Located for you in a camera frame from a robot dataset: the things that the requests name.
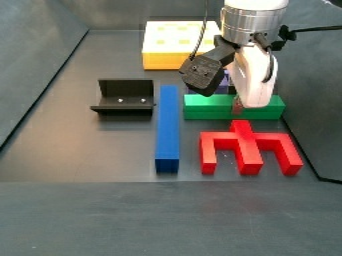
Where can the red E-shaped block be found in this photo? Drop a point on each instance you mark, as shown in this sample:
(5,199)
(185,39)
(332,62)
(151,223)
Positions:
(247,144)

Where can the yellow slotted board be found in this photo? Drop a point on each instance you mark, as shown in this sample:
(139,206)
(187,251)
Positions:
(168,42)

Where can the blue flat bar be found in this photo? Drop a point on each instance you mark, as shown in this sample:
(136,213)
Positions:
(167,152)

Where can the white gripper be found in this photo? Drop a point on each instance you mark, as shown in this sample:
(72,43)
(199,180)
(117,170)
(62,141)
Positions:
(252,74)

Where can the green rectangular block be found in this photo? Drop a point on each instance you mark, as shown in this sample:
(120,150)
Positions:
(216,108)

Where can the black angle bracket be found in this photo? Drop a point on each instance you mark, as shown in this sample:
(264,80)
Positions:
(125,96)

